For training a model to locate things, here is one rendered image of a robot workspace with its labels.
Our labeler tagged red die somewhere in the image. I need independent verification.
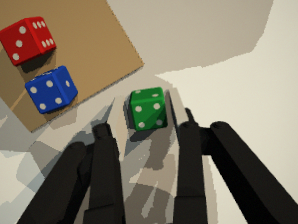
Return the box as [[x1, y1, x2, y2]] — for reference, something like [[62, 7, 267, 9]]
[[0, 17, 56, 67]]

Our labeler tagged tan flat mat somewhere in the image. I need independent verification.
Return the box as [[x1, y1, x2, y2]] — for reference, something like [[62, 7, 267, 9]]
[[0, 0, 144, 132]]

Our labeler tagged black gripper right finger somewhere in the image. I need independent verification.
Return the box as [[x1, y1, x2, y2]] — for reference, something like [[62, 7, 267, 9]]
[[168, 87, 298, 224]]

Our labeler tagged blue die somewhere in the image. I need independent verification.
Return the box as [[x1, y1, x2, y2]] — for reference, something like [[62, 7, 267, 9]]
[[25, 65, 78, 114]]

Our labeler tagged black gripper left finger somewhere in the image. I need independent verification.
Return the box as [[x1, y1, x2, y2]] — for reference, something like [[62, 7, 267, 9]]
[[16, 95, 129, 224]]

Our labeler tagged green die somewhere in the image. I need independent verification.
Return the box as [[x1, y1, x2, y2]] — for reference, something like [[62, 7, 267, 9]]
[[129, 87, 168, 132]]

